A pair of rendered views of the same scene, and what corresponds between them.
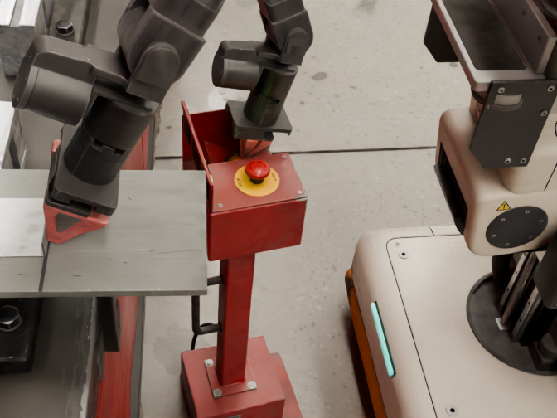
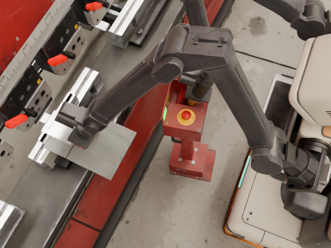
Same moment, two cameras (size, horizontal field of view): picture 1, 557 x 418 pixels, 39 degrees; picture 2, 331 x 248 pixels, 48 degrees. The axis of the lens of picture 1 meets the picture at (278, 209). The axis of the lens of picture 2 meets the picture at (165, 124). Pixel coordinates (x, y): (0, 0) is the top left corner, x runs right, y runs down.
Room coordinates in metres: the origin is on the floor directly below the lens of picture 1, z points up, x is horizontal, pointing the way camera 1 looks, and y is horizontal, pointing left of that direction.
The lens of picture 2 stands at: (0.42, -0.30, 2.14)
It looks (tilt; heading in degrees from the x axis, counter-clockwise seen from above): 68 degrees down; 44
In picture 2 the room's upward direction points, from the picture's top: 10 degrees counter-clockwise
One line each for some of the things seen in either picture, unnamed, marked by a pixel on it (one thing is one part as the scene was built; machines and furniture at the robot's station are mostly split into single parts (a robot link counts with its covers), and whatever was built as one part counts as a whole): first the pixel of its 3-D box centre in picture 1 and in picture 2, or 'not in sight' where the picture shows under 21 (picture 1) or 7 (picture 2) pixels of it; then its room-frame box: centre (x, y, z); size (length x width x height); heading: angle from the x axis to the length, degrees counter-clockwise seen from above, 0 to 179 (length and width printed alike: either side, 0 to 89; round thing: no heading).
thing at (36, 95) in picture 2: not in sight; (16, 95); (0.53, 0.35, 1.26); 0.15 x 0.09 x 0.17; 9
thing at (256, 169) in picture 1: (257, 174); (186, 115); (0.89, 0.04, 0.79); 0.04 x 0.04 x 0.04
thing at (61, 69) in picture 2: not in sight; (55, 40); (0.72, 0.38, 1.26); 0.15 x 0.09 x 0.17; 9
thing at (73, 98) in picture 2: not in sight; (58, 118); (0.57, 0.36, 0.98); 0.20 x 0.03 x 0.03; 9
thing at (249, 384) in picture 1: (230, 373); (187, 154); (0.93, 0.07, 0.13); 0.10 x 0.10 x 0.01; 22
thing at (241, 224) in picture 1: (242, 173); (186, 109); (0.93, 0.07, 0.75); 0.20 x 0.16 x 0.18; 22
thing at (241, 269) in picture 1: (234, 303); (187, 139); (0.93, 0.07, 0.39); 0.05 x 0.05 x 0.54; 22
